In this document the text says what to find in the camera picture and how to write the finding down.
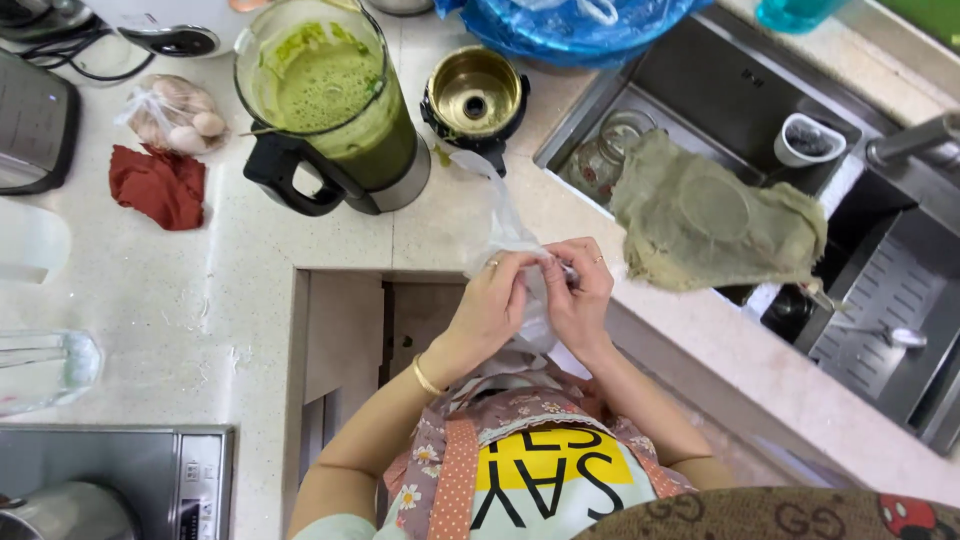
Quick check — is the person's left hand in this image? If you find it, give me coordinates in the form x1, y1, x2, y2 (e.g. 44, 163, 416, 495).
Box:
442, 247, 551, 366

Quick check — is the person's right hand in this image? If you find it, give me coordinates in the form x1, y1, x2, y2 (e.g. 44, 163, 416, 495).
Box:
538, 237, 616, 355

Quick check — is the clear plastic bag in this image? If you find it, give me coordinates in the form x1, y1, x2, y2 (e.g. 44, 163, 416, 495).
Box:
442, 146, 579, 376

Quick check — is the glass jar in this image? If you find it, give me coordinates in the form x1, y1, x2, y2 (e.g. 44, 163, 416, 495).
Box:
558, 108, 660, 205

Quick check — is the greenish straining cloth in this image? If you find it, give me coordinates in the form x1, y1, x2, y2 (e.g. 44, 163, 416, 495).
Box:
609, 129, 829, 294

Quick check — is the black blender base with brass cup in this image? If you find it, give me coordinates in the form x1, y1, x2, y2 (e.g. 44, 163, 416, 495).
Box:
418, 45, 532, 179

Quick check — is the floral apron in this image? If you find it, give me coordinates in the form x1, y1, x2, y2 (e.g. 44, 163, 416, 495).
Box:
375, 371, 699, 540

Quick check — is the white printed shirt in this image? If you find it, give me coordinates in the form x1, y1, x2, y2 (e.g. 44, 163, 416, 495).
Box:
292, 426, 661, 540

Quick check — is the blue plastic bag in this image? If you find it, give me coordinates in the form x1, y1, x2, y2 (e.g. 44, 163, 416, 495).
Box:
435, 0, 714, 70

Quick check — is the blender jug with green juice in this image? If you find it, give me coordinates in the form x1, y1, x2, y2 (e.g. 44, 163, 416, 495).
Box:
232, 0, 433, 219

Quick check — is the white cup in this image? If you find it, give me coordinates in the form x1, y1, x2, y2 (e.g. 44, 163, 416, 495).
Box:
774, 112, 849, 169

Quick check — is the steel sink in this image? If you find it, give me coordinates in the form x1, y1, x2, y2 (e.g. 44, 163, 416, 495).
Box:
534, 3, 960, 457

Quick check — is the brown patterned cap brim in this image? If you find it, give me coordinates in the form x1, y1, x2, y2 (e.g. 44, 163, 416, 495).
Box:
573, 486, 960, 540

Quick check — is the teal plastic cup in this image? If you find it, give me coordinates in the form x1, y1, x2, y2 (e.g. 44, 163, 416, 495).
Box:
753, 0, 852, 36

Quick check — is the steel spoon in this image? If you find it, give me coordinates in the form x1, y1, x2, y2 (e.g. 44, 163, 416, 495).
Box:
831, 321, 930, 350

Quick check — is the steel faucet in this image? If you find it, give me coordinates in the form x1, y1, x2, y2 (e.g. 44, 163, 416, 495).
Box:
864, 112, 960, 170

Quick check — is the red cloth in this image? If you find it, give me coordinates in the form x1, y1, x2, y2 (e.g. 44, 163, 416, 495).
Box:
108, 144, 207, 232

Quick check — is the bag of eggs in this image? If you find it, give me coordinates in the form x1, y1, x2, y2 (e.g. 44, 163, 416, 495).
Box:
114, 73, 231, 157

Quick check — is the induction cooker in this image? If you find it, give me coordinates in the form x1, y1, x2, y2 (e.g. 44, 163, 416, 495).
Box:
0, 423, 237, 540

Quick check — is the white plastic container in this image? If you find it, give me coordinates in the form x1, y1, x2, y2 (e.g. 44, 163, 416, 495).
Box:
0, 198, 73, 286

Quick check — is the clear plastic bottle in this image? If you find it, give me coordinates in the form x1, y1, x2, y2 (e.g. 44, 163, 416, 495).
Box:
0, 328, 105, 419

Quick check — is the grey toaster appliance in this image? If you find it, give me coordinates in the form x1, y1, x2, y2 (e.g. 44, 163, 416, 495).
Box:
0, 46, 82, 198

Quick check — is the steel kettle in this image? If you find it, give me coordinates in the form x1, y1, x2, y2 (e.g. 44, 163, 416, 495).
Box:
0, 480, 144, 540

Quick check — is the gold bracelet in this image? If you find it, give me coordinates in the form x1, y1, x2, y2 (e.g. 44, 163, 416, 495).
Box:
411, 354, 447, 399

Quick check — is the black power cable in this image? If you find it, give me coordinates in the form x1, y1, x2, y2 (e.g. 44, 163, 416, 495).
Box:
11, 15, 159, 84

